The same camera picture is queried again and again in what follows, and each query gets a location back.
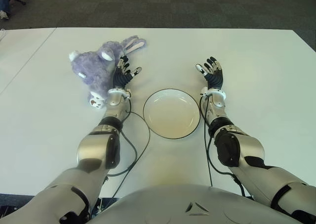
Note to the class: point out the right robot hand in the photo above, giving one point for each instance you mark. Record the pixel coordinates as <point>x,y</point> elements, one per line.
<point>214,78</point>

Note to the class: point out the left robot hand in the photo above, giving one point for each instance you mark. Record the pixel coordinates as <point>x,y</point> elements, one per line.
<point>121,79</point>

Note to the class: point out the purple plush bunny doll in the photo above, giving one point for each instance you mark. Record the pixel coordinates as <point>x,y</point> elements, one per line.
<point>91,68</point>

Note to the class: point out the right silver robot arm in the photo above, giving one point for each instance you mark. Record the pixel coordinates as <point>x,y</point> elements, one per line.
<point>251,145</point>

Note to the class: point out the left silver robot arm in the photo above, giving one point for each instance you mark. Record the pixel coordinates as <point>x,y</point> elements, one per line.
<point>96,145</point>

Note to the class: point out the white plate black rim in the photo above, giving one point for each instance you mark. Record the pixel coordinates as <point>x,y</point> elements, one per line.
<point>171,115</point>

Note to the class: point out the grey robot torso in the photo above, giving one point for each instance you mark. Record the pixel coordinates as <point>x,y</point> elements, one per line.
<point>172,204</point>

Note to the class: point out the white sneaker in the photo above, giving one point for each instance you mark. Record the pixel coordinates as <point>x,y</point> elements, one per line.
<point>3,15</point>

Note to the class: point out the metal frame under table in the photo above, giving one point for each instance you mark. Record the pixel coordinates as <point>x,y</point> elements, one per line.
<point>101,204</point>

